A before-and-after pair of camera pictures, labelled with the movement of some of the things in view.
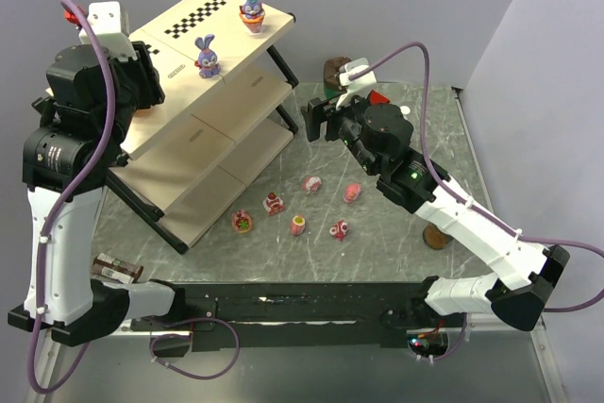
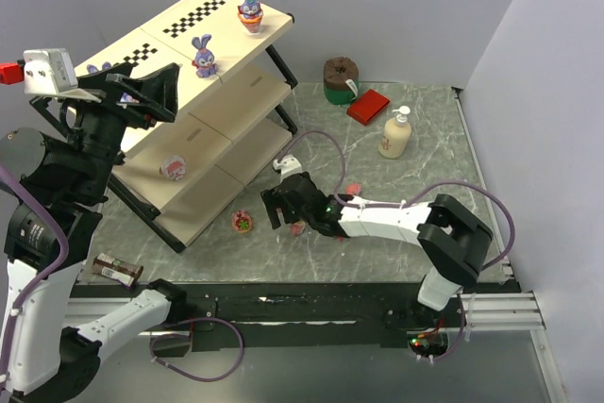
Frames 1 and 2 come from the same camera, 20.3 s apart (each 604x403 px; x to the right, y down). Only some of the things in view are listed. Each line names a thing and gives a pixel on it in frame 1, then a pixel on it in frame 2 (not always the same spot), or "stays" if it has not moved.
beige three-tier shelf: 227,110 stays
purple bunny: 252,11 stays
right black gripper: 316,118 -> 287,200
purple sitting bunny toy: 208,59 stays
